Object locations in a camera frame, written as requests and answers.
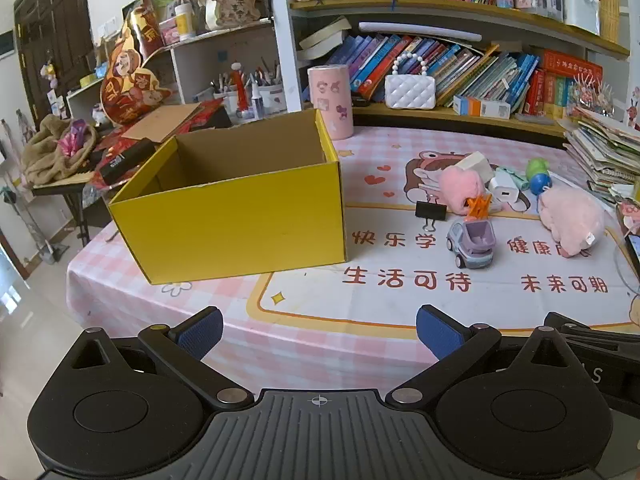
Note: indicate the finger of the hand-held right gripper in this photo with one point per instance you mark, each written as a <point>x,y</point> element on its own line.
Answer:
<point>590,327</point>

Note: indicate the small pink plush toy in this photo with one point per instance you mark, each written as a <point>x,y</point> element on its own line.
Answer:
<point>460,187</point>

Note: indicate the black folding stand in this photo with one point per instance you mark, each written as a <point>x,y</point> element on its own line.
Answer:
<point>65,205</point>

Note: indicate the large pink plush toy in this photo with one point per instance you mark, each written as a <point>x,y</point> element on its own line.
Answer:
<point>570,217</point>

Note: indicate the cream rectangular block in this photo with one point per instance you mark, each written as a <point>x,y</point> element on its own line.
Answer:
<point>475,165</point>

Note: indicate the brown plush cloth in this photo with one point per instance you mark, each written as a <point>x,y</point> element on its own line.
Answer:
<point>50,150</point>

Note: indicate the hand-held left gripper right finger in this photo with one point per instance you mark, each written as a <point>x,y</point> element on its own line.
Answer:
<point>439,334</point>

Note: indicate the stack of paper booklets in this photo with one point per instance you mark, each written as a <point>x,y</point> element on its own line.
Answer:
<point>605,150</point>

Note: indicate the smartphone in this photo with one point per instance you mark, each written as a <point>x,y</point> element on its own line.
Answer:
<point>634,255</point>

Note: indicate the orange plastic toy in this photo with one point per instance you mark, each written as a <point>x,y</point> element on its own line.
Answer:
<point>478,207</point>

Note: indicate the red dictionaries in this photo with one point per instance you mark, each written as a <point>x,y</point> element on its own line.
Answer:
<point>560,85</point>

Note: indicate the purple toy car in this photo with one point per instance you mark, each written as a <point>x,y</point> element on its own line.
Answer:
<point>472,242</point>

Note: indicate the green and blue toy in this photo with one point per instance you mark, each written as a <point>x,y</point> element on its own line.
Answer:
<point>539,175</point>

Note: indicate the pink printed tablecloth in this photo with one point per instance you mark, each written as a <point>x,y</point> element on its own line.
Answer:
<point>380,305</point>

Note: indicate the white charger plug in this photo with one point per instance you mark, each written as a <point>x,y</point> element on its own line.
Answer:
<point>504,190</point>

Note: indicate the white jar yellow label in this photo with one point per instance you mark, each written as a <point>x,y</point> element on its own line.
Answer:
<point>184,22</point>

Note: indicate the white orange blue carton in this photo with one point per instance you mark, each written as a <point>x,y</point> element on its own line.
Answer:
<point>481,107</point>

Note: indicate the black rectangular case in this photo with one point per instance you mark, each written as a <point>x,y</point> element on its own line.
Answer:
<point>125,160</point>

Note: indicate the clear pencil holders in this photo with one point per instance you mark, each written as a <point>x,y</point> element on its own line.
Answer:
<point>582,5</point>

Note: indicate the red gold paper decoration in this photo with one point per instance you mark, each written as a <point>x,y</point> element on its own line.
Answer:
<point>127,85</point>

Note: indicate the white side shelf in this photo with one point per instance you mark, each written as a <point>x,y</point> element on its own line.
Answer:
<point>200,60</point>

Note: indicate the yellow cardboard box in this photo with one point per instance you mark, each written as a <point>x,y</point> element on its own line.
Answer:
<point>235,225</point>

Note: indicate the row of colourful books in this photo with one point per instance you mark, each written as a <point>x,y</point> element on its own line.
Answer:
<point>450,67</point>

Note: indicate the mint green correction tape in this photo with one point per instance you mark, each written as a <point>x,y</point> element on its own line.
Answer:
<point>515,177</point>

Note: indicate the pink cylindrical container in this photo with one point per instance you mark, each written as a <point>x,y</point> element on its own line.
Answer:
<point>330,102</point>

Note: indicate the dark brown door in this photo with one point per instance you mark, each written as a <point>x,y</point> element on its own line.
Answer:
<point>55,45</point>

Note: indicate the flat brown cardboard piece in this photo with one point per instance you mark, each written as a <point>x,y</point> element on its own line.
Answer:
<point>160,122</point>

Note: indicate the white pen holder with pens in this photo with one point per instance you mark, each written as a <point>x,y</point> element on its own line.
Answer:
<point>260,95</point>

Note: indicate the colourful crown ornament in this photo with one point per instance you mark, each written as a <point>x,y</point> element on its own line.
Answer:
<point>592,97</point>

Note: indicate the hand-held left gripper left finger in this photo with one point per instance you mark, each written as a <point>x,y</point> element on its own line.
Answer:
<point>201,334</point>

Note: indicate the wooden bookshelf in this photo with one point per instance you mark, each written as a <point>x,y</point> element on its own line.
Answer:
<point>450,7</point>

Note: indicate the lying thick books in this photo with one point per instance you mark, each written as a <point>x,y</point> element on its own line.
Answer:
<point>325,37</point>

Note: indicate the black binder clip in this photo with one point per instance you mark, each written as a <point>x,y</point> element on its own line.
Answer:
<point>431,210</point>

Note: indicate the white rolled tube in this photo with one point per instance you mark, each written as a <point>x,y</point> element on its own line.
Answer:
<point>420,31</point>

